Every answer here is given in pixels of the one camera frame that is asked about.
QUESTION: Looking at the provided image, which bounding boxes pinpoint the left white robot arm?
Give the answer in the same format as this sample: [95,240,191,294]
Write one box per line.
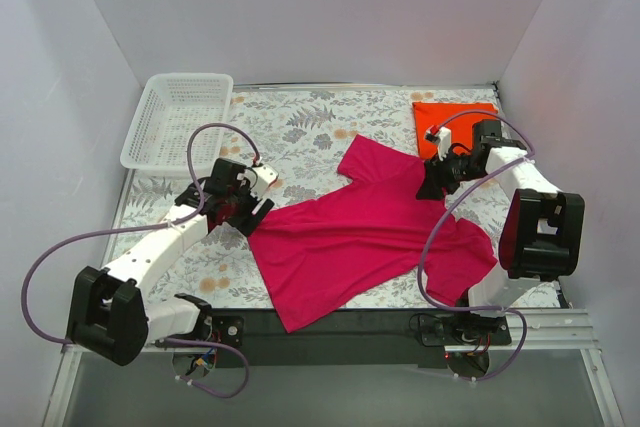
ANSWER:
[66,158,278,366]

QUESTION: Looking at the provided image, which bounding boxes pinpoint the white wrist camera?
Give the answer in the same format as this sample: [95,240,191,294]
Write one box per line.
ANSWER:
[424,125,452,160]
[243,164,279,199]

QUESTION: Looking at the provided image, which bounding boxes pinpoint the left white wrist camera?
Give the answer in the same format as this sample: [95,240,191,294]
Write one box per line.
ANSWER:
[243,164,279,199]

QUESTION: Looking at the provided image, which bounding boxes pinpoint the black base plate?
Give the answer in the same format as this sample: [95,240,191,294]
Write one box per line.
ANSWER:
[154,307,512,371]

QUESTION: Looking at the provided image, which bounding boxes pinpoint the folded orange t shirt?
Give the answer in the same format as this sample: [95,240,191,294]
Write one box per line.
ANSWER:
[411,101,501,162]

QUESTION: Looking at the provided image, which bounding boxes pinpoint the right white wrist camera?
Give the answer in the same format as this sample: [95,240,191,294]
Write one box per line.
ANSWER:
[424,125,452,160]

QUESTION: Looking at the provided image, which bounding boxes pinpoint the pink t shirt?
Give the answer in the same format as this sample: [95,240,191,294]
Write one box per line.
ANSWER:
[248,135,497,333]

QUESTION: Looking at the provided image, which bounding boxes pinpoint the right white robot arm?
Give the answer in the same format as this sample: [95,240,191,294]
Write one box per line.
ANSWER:
[409,116,585,347]

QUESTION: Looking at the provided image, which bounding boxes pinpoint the white plastic basket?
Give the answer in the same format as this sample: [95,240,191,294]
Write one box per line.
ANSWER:
[120,73,234,178]

